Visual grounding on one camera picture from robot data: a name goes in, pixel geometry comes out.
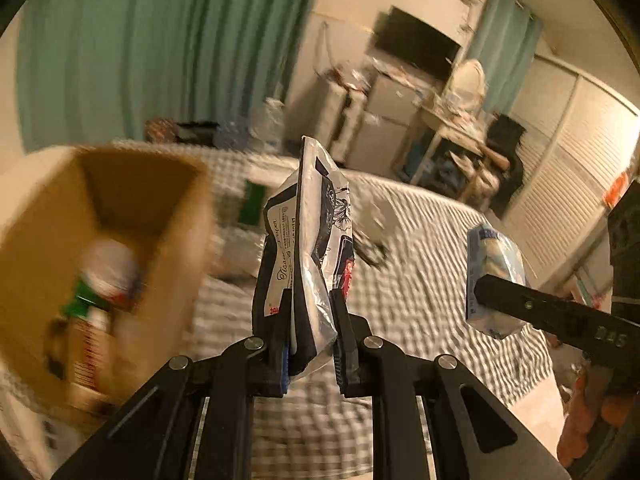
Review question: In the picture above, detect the clear water bottle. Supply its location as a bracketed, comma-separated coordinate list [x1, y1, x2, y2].
[250, 98, 285, 154]

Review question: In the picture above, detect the brown cardboard box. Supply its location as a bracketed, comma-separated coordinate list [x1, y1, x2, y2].
[1, 146, 214, 426]

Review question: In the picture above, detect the blue white tissue packet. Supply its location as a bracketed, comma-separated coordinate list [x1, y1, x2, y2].
[465, 222, 526, 340]

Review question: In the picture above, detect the person's hand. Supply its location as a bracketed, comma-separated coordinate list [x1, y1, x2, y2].
[556, 370, 634, 468]

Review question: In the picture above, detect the white suitcase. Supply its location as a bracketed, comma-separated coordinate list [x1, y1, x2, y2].
[310, 79, 368, 164]

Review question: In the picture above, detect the oval vanity mirror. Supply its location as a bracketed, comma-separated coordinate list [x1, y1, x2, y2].
[444, 58, 487, 114]

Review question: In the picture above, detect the black chair with clothes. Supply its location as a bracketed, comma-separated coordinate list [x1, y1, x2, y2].
[482, 114, 526, 219]

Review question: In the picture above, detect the black white mask pouch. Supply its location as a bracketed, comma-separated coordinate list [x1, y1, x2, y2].
[252, 136, 355, 378]

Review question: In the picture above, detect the green curtain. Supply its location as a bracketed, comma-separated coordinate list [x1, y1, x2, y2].
[16, 0, 314, 151]
[466, 0, 542, 115]

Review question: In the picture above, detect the white dressing table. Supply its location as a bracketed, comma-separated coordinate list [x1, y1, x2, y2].
[392, 107, 487, 200]

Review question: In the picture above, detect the grey mini fridge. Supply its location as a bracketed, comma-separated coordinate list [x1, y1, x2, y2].
[345, 72, 432, 180]

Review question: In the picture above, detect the black wall television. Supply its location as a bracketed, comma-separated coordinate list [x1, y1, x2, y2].
[374, 6, 461, 82]

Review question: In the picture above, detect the green checkered cloth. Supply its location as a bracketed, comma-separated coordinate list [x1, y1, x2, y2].
[0, 142, 554, 480]

